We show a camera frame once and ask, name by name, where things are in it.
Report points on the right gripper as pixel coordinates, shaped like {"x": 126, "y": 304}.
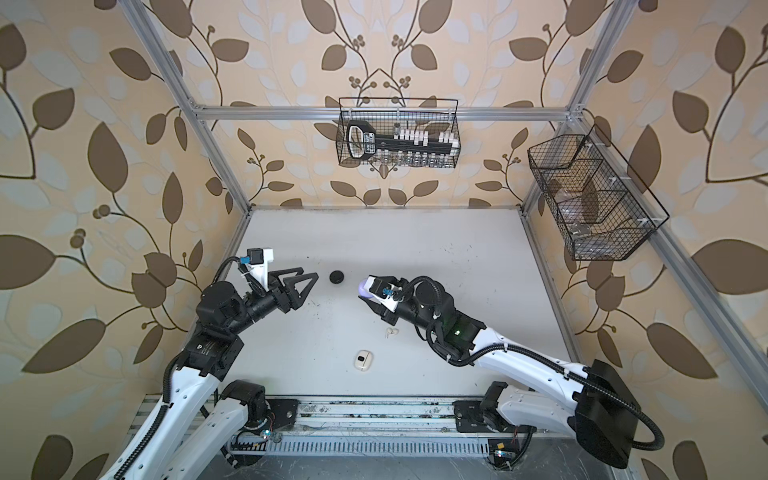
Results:
{"x": 387, "y": 315}

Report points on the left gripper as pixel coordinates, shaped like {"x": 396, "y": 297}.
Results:
{"x": 287, "y": 300}

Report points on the black round earbud case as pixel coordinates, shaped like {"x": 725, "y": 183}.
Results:
{"x": 336, "y": 277}

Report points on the purple round earbud case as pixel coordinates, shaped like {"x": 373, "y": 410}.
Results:
{"x": 364, "y": 288}

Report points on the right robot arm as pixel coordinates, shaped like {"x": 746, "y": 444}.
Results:
{"x": 589, "y": 403}

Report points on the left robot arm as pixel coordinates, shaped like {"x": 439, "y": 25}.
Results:
{"x": 199, "y": 412}

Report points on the beige earbud case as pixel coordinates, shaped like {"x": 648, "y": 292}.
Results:
{"x": 363, "y": 360}

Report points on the black tool in basket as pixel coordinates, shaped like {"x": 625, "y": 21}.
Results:
{"x": 364, "y": 142}

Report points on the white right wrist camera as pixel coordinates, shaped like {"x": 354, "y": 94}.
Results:
{"x": 387, "y": 291}

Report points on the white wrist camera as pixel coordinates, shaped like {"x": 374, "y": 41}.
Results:
{"x": 254, "y": 266}
{"x": 387, "y": 291}

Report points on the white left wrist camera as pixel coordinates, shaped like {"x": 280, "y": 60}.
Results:
{"x": 254, "y": 266}

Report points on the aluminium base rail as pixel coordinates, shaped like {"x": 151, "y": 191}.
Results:
{"x": 409, "y": 416}

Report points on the back wall wire basket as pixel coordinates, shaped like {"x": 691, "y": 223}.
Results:
{"x": 433, "y": 114}

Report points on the wall wire basket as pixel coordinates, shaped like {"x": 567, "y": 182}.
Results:
{"x": 602, "y": 207}
{"x": 433, "y": 114}

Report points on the right wall wire basket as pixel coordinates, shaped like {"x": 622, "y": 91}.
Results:
{"x": 602, "y": 207}

